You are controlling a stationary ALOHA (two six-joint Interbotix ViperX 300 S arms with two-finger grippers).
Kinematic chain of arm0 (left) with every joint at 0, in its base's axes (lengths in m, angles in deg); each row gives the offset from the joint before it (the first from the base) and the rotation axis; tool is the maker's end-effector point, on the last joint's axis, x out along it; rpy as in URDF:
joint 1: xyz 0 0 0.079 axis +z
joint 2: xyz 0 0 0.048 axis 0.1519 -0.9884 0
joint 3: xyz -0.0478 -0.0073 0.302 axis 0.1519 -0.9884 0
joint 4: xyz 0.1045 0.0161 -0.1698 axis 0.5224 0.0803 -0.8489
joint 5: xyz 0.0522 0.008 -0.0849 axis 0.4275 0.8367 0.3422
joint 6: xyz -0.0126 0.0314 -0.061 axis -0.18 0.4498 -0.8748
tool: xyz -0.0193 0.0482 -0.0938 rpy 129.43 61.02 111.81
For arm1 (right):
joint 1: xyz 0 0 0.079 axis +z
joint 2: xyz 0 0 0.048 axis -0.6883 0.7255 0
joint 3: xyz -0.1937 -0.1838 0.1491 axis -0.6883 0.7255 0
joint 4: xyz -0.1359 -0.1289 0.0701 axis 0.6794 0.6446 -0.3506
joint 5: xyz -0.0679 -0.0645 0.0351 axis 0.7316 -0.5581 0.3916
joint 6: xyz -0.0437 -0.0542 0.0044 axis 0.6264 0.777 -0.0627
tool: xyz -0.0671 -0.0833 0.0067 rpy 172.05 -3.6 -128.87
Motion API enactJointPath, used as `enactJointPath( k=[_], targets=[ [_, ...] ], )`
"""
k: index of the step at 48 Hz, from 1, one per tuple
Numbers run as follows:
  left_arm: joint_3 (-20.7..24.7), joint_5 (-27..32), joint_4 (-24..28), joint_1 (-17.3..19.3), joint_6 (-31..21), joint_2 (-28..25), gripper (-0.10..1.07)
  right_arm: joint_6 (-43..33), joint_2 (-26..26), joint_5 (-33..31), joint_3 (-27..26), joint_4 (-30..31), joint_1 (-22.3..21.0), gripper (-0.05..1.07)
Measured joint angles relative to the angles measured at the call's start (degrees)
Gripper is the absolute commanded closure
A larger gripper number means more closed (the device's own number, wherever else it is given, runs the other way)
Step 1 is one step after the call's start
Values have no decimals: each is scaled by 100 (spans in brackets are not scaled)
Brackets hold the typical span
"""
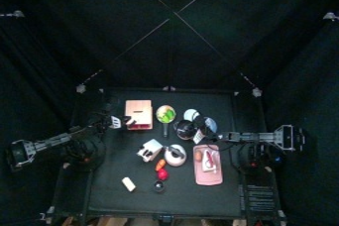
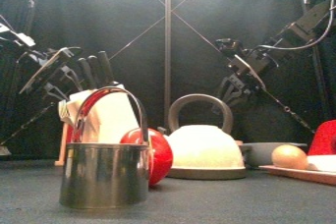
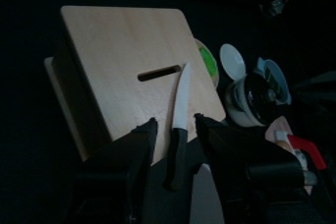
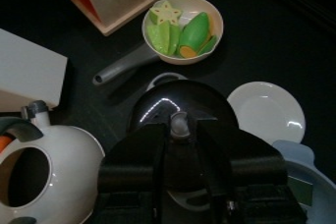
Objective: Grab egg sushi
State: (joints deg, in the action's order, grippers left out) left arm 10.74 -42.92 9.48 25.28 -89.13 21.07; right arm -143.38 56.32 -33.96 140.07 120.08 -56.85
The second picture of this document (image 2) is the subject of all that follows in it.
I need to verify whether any brown toy egg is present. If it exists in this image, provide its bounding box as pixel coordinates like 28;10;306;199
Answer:
271;143;310;171

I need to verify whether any wooden stand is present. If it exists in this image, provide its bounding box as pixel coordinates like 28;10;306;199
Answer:
54;122;74;167

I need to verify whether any red toy food piece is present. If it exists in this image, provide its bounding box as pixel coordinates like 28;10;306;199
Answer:
306;119;336;156

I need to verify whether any white knife block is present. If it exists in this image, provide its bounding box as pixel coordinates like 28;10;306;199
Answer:
58;84;142;144

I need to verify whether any white toy food piece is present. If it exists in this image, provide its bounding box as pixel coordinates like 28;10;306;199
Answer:
304;153;336;174

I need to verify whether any wooden cutting board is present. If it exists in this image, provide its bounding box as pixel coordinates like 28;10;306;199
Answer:
258;164;336;187

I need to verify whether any red toy apple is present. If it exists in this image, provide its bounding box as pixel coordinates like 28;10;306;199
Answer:
120;127;175;188

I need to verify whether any black knife handle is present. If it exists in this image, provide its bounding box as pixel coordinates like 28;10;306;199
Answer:
76;57;96;91
98;50;119;86
87;54;107;89

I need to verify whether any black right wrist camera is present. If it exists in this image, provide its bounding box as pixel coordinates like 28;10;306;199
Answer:
212;37;244;57

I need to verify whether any grey frame foot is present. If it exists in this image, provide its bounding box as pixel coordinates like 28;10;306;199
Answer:
0;144;14;161

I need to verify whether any black slanted frame strut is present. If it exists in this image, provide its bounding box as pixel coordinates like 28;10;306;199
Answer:
295;0;327;121

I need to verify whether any thin diagonal brace wire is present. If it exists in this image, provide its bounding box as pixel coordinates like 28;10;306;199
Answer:
108;0;220;61
127;0;224;54

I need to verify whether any grey vertical frame pole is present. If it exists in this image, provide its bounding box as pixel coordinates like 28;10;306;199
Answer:
163;0;174;128

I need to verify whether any white kettle with grey handle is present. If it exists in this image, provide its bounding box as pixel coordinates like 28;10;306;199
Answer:
166;92;248;181

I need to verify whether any steel pot with bail handle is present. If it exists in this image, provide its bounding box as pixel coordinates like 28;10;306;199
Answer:
58;85;152;210

